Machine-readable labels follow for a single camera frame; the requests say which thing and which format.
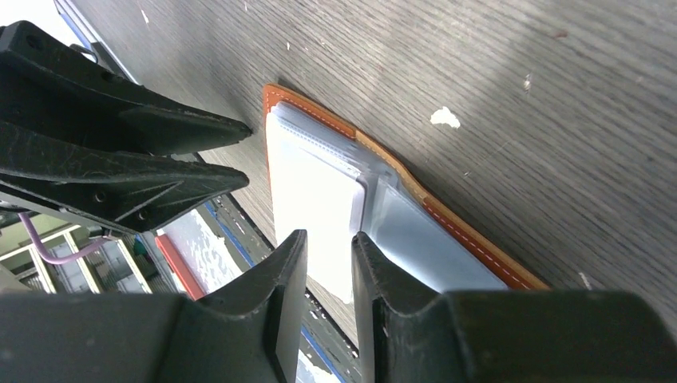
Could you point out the brown leather card holder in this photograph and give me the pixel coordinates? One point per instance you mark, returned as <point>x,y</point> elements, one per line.
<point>413,228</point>

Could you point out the aluminium frame rail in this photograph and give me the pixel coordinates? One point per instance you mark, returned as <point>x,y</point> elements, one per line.
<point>90,39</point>

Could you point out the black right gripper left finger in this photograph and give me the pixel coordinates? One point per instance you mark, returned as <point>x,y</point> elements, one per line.
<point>234,334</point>

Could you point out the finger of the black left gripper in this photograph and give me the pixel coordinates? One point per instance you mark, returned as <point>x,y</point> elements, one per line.
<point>123,192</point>
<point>50,88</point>

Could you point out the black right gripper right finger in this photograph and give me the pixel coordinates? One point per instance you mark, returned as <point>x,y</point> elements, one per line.
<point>408,332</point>

